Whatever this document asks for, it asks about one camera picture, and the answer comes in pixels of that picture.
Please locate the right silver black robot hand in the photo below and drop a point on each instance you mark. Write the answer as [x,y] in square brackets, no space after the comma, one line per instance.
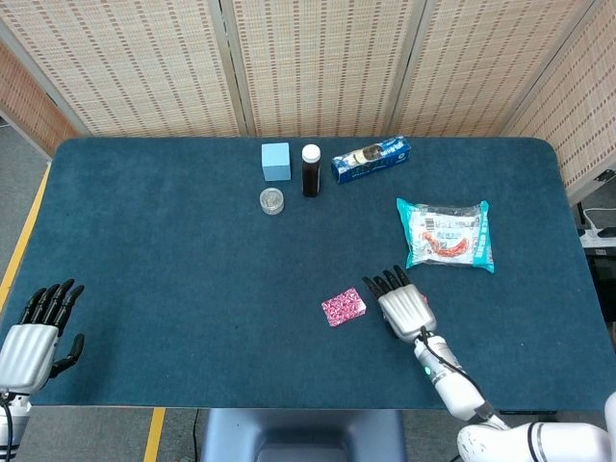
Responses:
[406,310]

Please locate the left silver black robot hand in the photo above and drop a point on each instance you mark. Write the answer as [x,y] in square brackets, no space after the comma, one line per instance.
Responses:
[29,351]

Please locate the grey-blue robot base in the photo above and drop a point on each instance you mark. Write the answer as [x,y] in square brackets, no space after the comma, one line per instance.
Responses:
[303,433]

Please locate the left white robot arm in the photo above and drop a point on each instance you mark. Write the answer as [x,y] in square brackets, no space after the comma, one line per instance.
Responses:
[20,409]

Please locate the teal and white snack bag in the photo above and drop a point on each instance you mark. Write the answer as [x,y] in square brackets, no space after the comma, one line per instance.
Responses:
[445,236]

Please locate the long blue cardboard box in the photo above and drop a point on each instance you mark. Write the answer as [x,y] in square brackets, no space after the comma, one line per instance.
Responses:
[370,161]

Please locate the dark bottle with white cap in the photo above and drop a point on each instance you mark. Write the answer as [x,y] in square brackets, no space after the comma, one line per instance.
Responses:
[311,175]

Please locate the small clear round jar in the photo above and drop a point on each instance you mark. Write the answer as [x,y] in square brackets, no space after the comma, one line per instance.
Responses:
[271,201]

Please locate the light blue cube block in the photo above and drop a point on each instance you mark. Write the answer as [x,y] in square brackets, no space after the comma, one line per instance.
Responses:
[276,161]

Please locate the white power strip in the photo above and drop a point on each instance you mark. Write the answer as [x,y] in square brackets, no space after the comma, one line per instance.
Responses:
[599,234]

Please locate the black screen hinge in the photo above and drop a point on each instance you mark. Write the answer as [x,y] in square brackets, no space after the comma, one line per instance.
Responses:
[605,176]

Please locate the orange woven screen panel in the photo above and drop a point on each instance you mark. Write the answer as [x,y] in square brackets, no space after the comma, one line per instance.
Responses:
[24,106]

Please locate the beige woven screen panel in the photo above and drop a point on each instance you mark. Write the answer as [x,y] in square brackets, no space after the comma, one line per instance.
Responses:
[481,62]
[327,62]
[135,62]
[577,96]

